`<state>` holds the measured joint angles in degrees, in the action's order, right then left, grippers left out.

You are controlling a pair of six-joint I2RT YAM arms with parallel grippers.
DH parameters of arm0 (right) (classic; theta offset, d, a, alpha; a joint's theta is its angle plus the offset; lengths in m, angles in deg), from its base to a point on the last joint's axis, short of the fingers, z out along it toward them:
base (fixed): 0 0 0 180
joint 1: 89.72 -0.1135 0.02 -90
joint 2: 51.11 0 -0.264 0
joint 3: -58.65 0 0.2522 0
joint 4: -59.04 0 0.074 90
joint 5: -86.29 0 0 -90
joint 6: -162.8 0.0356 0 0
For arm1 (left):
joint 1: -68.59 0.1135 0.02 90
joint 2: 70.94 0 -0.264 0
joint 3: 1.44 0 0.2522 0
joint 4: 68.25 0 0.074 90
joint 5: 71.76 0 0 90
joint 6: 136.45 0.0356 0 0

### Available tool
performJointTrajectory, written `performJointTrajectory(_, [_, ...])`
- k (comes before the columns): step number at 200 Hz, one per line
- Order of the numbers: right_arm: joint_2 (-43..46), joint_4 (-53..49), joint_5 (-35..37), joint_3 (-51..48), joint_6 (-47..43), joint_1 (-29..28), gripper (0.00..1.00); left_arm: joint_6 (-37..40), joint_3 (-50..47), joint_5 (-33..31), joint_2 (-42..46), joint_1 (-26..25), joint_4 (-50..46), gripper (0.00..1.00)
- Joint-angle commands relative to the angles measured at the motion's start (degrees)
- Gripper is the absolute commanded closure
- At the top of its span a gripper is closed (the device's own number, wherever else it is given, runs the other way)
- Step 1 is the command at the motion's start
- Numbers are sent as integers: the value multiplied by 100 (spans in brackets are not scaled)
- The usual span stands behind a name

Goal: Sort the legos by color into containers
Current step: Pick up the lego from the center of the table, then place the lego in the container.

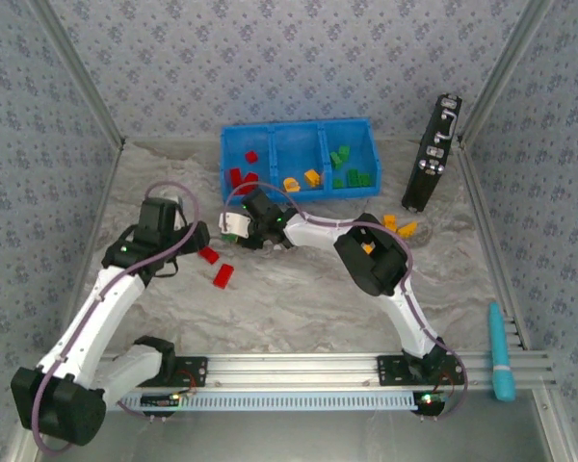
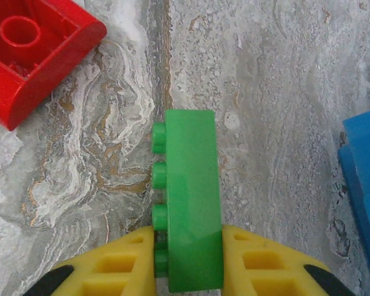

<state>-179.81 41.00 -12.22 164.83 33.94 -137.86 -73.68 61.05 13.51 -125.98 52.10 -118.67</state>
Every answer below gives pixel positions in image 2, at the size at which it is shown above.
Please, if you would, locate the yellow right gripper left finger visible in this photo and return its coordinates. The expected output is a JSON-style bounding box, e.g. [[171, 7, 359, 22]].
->
[[21, 226, 157, 296]]

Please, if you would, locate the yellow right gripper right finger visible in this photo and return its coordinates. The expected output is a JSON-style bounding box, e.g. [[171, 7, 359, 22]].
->
[[221, 224, 355, 296]]

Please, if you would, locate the green eight-stud lego brick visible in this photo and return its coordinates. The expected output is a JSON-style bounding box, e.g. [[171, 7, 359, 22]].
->
[[150, 109, 225, 293]]

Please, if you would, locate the red curved lego brick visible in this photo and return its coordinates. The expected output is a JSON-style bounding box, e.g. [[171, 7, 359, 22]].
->
[[0, 0, 108, 132]]

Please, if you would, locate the blue plastic bin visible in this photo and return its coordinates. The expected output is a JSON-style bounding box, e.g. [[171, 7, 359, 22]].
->
[[337, 107, 370, 296]]

